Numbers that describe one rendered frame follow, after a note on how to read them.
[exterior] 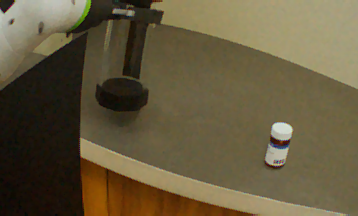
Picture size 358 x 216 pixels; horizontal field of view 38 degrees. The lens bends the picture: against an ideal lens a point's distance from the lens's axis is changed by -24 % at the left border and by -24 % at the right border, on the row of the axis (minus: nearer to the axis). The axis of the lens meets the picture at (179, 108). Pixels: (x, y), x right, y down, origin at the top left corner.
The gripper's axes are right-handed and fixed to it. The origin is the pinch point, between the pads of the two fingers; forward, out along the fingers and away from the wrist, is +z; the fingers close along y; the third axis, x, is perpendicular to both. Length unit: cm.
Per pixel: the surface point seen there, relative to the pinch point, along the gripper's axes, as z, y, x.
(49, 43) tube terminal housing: 22.6, 33.5, 11.2
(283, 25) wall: 61, -17, -8
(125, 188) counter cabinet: 0.2, -6.8, 31.9
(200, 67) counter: 37.8, -2.9, 10.0
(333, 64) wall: 62, -35, -2
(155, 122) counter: 8.9, -6.6, 19.6
